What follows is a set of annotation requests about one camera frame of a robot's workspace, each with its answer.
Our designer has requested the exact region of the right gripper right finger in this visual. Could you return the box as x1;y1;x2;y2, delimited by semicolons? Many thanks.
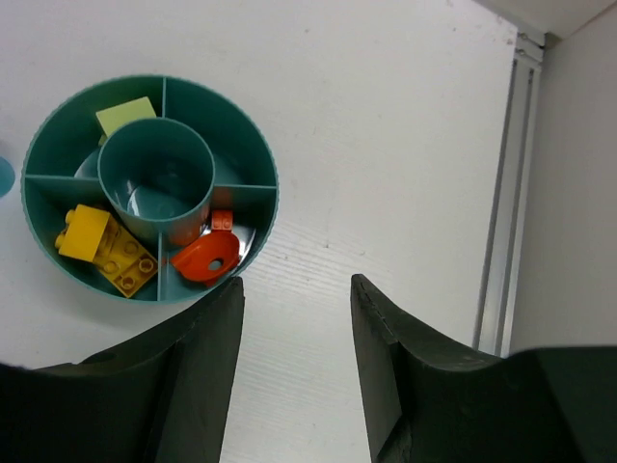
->
351;274;616;462

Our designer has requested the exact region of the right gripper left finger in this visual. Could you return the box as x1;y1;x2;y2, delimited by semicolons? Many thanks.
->
1;277;245;462

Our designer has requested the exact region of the orange round dish lego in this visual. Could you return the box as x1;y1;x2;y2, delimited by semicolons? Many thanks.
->
171;231;240;286

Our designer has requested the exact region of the yellow orange square lego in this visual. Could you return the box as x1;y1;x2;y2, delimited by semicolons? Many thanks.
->
93;218;158;298

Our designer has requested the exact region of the small orange lego piece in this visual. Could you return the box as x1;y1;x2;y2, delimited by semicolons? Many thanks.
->
210;209;233;232

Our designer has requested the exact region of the pale green lego block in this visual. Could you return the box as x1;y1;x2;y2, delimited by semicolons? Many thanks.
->
95;96;157;147

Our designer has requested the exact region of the yellow curved striped lego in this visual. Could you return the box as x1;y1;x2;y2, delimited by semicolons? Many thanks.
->
55;204;119;262

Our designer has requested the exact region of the teal round divided container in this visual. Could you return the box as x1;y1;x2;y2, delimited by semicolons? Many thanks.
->
21;74;280;304

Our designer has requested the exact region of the teal flower frog lego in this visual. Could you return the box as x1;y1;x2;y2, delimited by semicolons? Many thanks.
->
0;156;15;198

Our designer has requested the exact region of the aluminium rail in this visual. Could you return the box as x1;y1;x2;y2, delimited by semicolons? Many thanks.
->
472;29;545;357

